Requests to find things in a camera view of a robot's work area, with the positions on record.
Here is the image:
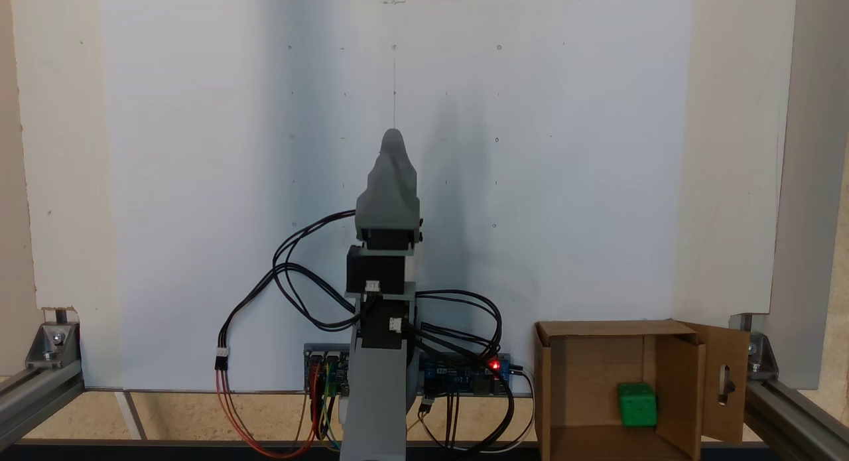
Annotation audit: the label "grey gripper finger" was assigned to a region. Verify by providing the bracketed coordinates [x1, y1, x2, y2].
[358, 129, 419, 200]

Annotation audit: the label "green dice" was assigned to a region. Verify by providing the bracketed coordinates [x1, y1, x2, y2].
[616, 381, 658, 428]

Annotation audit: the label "blue circuit board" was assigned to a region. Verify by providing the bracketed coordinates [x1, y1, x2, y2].
[304, 344, 513, 397]

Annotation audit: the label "large white paper sheet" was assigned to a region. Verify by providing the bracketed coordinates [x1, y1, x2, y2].
[99, 0, 694, 393]

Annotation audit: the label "brown cardboard box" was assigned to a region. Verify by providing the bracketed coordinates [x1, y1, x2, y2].
[534, 318, 751, 461]

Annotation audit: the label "black wrist servo cable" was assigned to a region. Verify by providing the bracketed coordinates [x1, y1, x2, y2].
[272, 210, 372, 333]

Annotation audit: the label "black elbow servo cable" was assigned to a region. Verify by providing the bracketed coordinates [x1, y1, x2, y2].
[401, 289, 503, 362]

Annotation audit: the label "black cable with white connector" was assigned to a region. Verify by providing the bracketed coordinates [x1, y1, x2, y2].
[214, 262, 362, 373]

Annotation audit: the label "green jumper wire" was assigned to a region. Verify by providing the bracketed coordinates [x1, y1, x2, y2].
[321, 380, 343, 452]

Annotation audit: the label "black board cable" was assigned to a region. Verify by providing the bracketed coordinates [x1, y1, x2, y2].
[403, 320, 516, 457]

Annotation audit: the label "orange wires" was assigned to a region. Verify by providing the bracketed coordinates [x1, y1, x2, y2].
[215, 369, 323, 460]

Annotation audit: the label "metal corner bracket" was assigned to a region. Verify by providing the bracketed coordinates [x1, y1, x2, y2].
[730, 314, 778, 381]
[25, 321, 81, 369]

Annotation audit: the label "aluminium frame profile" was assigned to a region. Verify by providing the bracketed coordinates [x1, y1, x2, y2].
[744, 375, 849, 461]
[0, 362, 86, 450]

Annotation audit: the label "grey vertical frame beam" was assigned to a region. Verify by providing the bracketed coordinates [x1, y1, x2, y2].
[763, 0, 849, 391]

